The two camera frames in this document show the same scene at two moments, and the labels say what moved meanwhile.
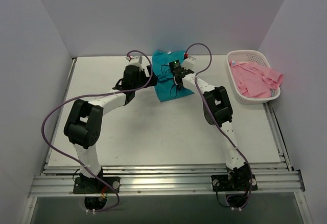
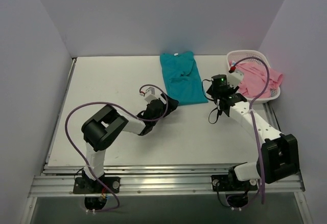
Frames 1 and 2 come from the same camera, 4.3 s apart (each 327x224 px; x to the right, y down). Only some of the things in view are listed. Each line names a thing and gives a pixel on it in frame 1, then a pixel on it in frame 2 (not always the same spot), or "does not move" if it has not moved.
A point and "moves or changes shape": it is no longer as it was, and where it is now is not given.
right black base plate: [240, 182] does not move
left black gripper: [149, 75] -> [166, 103]
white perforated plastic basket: [247, 56] does not move
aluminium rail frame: [57, 180] does not move
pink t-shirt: [255, 81] does not move
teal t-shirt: [165, 87] moves or changes shape
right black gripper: [179, 76] -> [213, 91]
